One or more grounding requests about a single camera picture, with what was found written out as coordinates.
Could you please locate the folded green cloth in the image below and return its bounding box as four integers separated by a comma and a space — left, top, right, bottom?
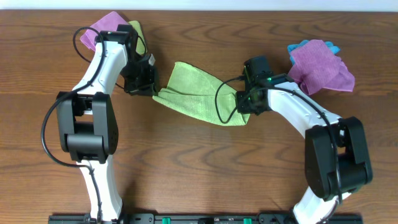
129, 21, 147, 55

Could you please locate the right black cable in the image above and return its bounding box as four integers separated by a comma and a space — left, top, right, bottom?
214, 76, 343, 224

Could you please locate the crumpled purple cloth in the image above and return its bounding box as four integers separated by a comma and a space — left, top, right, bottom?
289, 39, 355, 95

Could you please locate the green microfiber cloth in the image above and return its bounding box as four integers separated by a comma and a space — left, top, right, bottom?
152, 62, 249, 126

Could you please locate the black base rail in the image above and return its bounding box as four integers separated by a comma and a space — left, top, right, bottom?
48, 212, 364, 224

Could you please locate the blue cloth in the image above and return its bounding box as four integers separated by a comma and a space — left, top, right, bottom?
287, 40, 341, 65

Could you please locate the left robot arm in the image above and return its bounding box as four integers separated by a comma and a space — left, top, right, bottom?
52, 24, 159, 223

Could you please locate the folded purple cloth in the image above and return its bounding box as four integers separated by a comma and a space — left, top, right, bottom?
80, 11, 128, 51

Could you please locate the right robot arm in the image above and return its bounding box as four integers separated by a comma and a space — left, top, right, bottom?
236, 73, 373, 223

